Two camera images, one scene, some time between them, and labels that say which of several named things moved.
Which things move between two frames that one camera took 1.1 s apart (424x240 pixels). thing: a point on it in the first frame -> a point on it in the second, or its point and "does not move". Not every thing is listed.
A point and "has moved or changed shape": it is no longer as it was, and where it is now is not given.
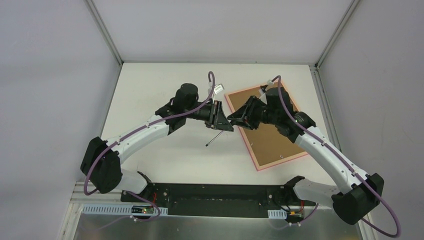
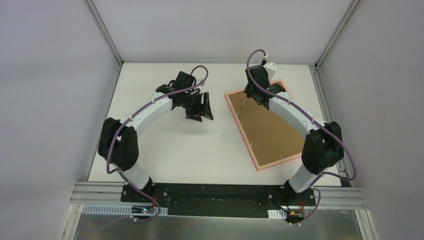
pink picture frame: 267,146 does not move
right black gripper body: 251,110 -> 257,93
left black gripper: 214,115 -> 200,105
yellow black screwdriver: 214,138 has moved or changed shape
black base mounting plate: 207,200 does not move
